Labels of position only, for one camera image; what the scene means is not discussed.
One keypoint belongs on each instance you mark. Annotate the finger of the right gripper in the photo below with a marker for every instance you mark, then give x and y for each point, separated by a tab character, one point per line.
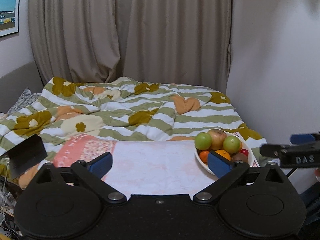
271	150
297	139

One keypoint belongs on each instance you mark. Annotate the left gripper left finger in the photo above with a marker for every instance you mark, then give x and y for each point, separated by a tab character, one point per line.
90	175

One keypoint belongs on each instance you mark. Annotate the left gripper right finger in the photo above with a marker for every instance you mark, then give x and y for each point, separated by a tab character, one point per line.
227	173

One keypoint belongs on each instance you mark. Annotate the large orange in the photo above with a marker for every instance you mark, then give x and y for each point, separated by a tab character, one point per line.
224	154

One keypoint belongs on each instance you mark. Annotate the red cherry tomato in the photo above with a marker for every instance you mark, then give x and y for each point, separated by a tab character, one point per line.
244	152

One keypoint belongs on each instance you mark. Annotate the green apple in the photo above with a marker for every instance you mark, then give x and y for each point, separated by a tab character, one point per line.
232	144
203	141

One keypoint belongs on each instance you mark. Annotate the small orange mandarin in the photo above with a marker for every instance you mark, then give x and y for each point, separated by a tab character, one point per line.
203	155

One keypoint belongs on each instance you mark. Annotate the brown kiwi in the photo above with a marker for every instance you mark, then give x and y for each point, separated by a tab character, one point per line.
239	157

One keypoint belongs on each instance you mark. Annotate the reddish yellow apple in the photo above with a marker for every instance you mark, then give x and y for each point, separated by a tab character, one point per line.
218	136

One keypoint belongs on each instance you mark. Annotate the pink floral towel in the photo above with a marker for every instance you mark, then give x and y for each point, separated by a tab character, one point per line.
141	167

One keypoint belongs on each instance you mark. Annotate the black flat card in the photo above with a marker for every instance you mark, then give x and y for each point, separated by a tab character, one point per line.
25	155

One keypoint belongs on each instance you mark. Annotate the green striped floral duvet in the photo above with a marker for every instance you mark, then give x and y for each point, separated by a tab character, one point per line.
124	110

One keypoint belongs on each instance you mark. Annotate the grey patterned pillow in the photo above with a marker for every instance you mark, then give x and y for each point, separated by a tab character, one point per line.
25	99

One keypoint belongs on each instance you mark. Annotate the grey sofa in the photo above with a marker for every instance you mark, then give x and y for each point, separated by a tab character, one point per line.
14	83

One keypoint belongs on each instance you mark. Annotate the beige curtain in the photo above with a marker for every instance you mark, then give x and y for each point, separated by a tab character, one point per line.
165	41

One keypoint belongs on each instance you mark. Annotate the framed wall picture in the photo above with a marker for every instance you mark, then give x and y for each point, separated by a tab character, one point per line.
9	17

